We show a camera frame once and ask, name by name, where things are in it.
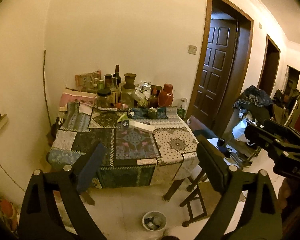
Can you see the patchwork patterned tablecloth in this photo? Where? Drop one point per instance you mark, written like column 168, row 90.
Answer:
column 154, row 151

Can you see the dark brown wooden door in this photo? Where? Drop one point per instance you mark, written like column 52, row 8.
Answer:
column 216, row 71

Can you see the colourful picture box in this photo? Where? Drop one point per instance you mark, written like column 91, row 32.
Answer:
column 88, row 81

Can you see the white plastic bag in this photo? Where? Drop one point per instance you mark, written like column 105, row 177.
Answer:
column 238, row 131

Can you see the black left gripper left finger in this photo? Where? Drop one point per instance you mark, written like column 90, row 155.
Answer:
column 39, row 216

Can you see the dark wooden folding stool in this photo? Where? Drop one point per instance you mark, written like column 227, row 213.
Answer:
column 195, row 195

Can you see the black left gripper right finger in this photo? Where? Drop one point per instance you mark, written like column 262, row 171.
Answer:
column 260, row 217

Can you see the red thermos jug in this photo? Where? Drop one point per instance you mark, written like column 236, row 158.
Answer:
column 165, row 98

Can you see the large clear glass jar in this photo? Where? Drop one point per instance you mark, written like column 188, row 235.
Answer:
column 127, row 97

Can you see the yellow green wrapper trash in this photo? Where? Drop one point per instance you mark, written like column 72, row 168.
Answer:
column 125, row 121

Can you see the black lid glass jar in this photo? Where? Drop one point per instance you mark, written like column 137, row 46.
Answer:
column 103, row 97

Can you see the wooden table leg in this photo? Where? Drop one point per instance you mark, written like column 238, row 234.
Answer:
column 172, row 190

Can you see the white lid glass jar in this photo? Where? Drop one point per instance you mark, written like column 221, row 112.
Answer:
column 182, row 107

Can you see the beige wall switch plate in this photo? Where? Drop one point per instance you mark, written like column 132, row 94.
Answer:
column 192, row 49

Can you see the dark wine bottle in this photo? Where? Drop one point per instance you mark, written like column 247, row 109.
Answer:
column 116, row 74

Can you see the white round trash bin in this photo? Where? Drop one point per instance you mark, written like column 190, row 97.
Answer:
column 154, row 221

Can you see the pink embroidered cloth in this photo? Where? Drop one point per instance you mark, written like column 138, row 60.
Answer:
column 69, row 95

